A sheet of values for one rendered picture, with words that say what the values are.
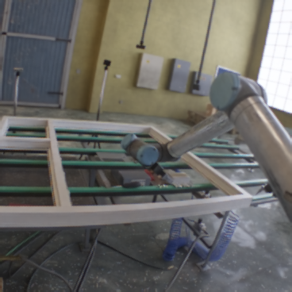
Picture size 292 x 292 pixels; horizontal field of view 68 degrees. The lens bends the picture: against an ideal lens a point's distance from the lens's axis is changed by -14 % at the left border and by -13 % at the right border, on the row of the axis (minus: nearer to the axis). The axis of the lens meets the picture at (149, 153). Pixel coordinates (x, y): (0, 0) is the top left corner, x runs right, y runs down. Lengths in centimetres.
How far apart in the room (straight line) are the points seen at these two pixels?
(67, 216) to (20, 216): 19
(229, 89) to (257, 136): 15
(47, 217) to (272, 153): 80
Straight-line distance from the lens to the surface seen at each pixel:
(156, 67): 801
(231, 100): 68
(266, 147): 62
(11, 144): 176
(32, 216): 99
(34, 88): 736
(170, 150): 115
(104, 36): 720
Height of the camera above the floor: 150
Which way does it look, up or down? 19 degrees down
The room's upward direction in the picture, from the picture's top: 12 degrees clockwise
